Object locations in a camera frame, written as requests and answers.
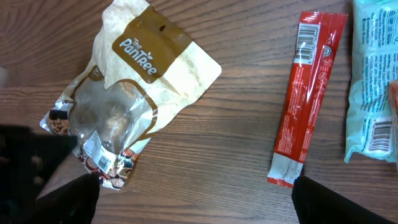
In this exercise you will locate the small orange snack packet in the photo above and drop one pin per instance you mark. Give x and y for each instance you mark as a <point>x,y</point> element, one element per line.
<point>392,94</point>

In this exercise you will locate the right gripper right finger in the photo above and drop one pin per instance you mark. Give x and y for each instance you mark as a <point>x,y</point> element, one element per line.
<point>315,203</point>

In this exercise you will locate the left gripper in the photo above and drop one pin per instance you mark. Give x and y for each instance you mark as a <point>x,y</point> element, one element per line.
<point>28,161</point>

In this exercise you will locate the teal orange snack packet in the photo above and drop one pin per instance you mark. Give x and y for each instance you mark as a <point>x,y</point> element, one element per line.
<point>369,127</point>

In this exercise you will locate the red snack bar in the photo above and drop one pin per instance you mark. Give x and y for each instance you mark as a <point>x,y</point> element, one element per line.
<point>318,38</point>

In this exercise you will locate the beige snack pouch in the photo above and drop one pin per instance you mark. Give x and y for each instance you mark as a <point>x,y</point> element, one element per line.
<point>143,71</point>

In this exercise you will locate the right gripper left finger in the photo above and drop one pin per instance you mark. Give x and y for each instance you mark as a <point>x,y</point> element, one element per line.
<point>74,202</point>

